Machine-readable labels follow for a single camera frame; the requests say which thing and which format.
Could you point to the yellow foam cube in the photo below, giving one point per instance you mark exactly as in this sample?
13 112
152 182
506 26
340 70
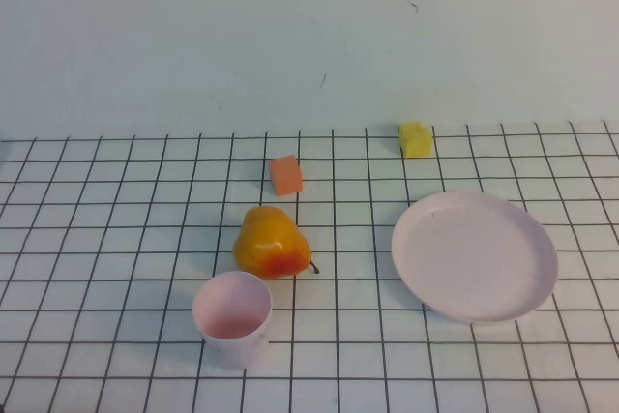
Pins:
416 142

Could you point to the yellow orange toy pear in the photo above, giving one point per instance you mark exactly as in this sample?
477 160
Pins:
268 244

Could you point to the orange foam cube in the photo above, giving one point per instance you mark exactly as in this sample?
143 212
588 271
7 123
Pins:
286 178

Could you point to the pink round plate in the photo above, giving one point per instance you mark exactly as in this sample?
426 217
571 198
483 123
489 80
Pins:
474 258

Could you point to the white black-grid table mat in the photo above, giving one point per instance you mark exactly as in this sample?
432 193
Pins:
97 239

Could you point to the pink plastic cup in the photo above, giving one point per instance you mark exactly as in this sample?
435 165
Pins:
238 352

